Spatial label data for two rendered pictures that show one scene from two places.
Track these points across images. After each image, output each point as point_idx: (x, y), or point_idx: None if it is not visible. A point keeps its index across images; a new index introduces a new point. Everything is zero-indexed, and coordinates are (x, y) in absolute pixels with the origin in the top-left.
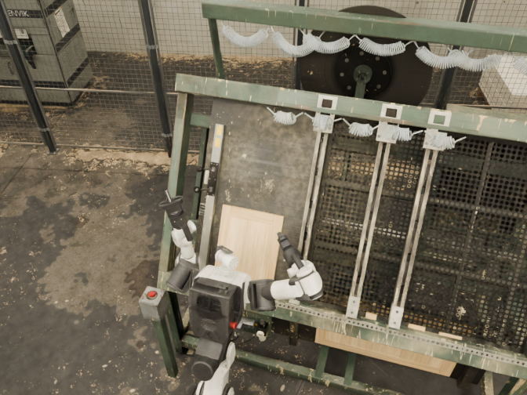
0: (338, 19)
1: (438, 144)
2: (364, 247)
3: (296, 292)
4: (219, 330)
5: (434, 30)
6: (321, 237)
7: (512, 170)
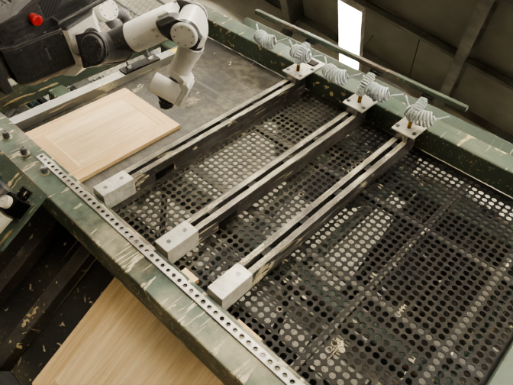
0: (353, 70)
1: (416, 108)
2: (253, 182)
3: (167, 7)
4: (12, 4)
5: (437, 112)
6: (203, 164)
7: (487, 214)
